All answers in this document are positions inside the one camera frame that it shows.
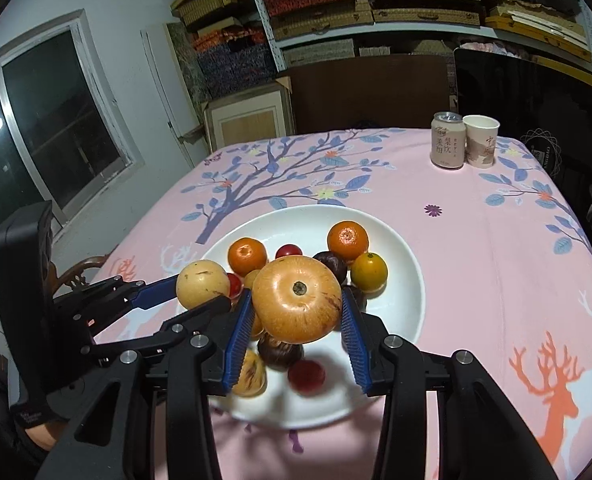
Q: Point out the carved wooden chair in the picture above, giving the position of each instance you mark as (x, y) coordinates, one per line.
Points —
(83, 266)

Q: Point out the yellow tomato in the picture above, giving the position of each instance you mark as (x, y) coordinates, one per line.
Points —
(369, 272)

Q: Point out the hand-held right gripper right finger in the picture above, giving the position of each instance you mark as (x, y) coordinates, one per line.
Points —
(353, 345)

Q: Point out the paper cup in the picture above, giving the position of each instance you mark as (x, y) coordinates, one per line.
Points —
(481, 145)

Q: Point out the person's left hand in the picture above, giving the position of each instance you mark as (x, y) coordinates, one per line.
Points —
(43, 434)

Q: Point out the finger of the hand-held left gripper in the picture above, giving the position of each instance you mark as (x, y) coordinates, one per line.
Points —
(201, 312)
(156, 292)

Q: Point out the striped pepino melon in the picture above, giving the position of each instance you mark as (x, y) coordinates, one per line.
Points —
(252, 280)
(253, 375)

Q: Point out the dark glass window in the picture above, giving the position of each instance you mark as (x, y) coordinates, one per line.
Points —
(66, 110)

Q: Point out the grey marbled slab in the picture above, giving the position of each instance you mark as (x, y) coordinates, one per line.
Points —
(183, 60)

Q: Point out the tan round fruit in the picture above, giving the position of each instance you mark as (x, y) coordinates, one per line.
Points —
(296, 297)

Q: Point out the red cherry tomato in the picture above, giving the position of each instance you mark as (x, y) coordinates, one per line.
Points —
(306, 375)
(235, 287)
(288, 250)

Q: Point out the white leaning plank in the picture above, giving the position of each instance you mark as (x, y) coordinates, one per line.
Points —
(166, 90)

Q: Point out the white oval plate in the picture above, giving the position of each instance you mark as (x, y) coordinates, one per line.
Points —
(401, 310)

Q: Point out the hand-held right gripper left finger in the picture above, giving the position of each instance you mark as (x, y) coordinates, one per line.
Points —
(241, 345)

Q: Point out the dark plum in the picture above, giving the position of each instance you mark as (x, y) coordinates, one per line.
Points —
(333, 265)

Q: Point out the white metal shelf rack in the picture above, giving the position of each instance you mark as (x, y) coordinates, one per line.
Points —
(270, 35)

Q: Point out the pile of small yellow boxes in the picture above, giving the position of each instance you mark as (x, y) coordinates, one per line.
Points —
(201, 5)

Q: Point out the pink deer print tablecloth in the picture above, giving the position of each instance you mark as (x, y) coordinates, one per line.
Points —
(476, 285)

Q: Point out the wooden framed panel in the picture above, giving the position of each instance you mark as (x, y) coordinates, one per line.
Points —
(246, 120)

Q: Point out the mandarin orange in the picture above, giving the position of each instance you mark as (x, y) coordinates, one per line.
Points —
(247, 255)
(347, 240)

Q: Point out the stack of yellow flat boxes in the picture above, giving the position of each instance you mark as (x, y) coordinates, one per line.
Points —
(536, 25)

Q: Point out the drink can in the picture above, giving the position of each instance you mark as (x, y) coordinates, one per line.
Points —
(447, 142)

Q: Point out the small mangosteen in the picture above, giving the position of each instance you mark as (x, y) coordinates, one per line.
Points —
(278, 352)

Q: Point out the pale yellow round fruit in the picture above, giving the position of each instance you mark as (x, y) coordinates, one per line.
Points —
(202, 282)

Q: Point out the stack of dark blue boxes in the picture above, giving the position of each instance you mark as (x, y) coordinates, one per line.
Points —
(236, 65)

